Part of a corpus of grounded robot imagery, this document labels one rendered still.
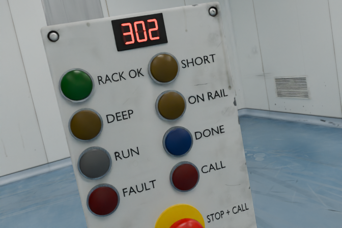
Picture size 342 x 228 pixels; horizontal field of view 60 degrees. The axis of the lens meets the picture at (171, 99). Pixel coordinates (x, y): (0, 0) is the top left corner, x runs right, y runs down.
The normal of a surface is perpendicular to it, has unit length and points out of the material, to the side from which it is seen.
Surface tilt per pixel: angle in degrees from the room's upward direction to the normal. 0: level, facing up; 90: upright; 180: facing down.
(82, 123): 88
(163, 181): 90
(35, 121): 90
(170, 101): 87
